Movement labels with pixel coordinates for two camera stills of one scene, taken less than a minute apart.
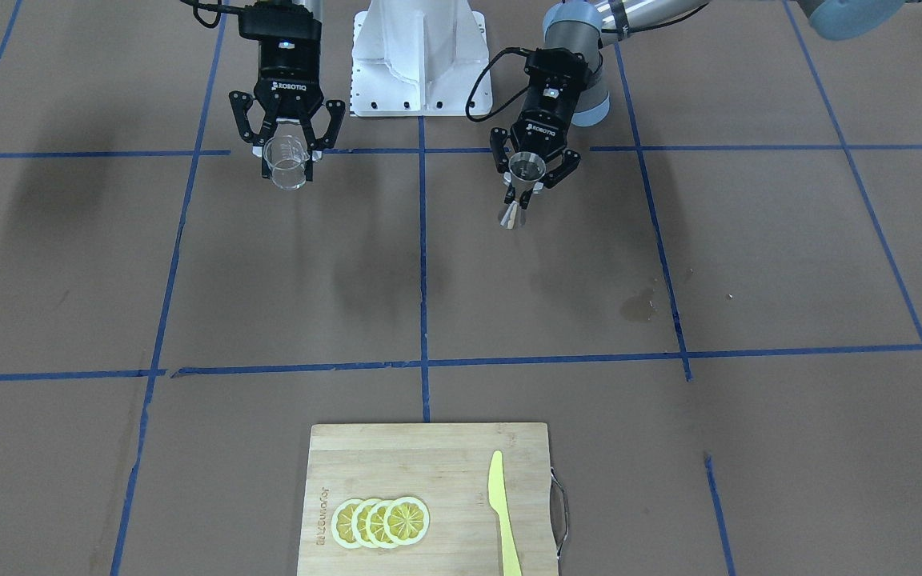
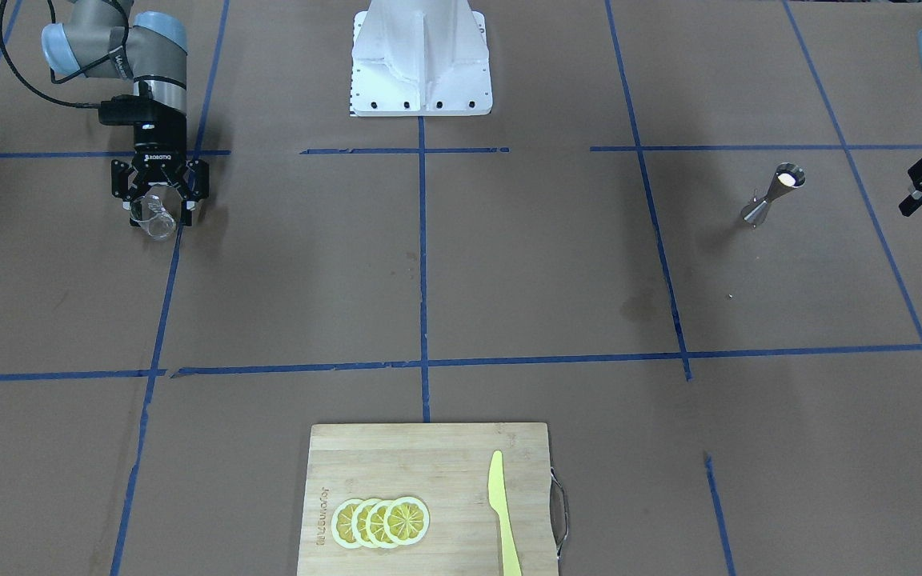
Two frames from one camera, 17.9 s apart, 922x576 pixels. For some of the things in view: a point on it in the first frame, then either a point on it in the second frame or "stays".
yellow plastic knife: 496,497 stays
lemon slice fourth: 406,521 stays
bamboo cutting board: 446,467 stays
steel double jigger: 526,169 to 787,178
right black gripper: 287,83 to 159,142
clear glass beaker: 285,157 to 149,213
